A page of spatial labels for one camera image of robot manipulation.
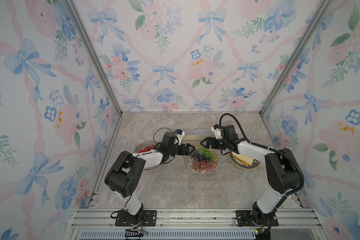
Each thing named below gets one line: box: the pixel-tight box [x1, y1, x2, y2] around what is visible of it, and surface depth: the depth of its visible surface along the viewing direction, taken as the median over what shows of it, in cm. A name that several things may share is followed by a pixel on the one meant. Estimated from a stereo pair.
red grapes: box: [189, 160, 216, 172], surface depth 90 cm
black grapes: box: [191, 148, 210, 161], surface depth 92 cm
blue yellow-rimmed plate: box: [228, 150, 261, 170], surface depth 92 cm
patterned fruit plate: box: [186, 143, 219, 174], surface depth 92 cm
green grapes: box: [197, 146, 217, 160], surface depth 94 cm
